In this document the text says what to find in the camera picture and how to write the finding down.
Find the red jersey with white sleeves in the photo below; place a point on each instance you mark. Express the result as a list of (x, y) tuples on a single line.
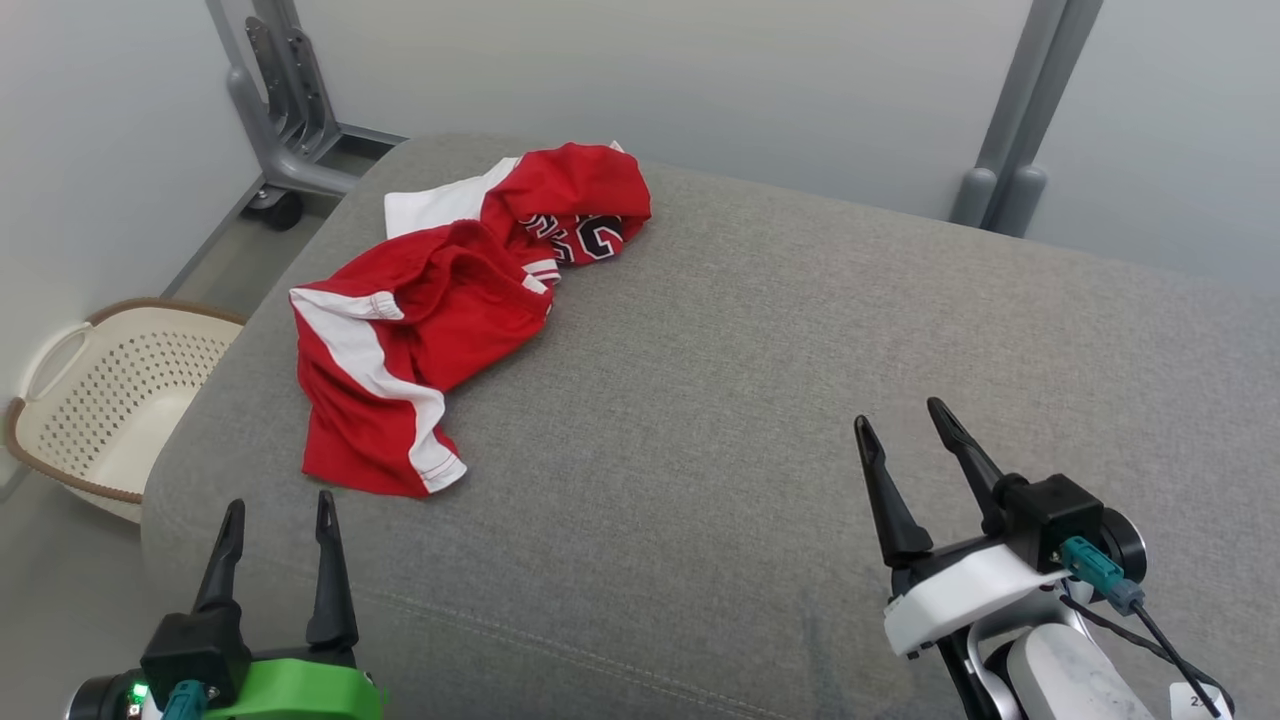
[(580, 190)]

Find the black caster wheel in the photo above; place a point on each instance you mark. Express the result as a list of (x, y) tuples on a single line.
[(275, 210)]

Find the cream perforated laundry basket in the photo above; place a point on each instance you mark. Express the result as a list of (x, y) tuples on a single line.
[(120, 400)]

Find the grey fabric sofa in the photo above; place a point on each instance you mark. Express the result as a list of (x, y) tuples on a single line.
[(750, 400)]

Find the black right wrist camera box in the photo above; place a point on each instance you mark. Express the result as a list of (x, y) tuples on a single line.
[(1050, 515)]

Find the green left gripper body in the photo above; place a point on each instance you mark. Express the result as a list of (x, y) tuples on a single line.
[(300, 690)]

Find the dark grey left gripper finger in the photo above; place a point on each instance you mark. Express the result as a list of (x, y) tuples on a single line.
[(228, 560), (330, 590)]

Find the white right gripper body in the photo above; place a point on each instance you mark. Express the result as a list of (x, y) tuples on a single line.
[(960, 600)]

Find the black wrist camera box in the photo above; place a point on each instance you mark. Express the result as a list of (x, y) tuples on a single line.
[(195, 650), (1050, 515)]

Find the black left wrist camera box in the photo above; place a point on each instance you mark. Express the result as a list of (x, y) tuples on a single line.
[(195, 650)]

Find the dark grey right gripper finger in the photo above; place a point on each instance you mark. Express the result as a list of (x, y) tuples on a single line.
[(968, 455), (890, 510)]

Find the grey partition double post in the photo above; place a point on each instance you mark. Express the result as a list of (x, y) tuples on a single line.
[(1010, 120)]

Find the red shorts with white stripe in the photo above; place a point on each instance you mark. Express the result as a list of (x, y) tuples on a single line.
[(430, 320)]

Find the grey partition foot bracket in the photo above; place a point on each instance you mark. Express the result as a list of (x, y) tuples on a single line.
[(280, 130)]

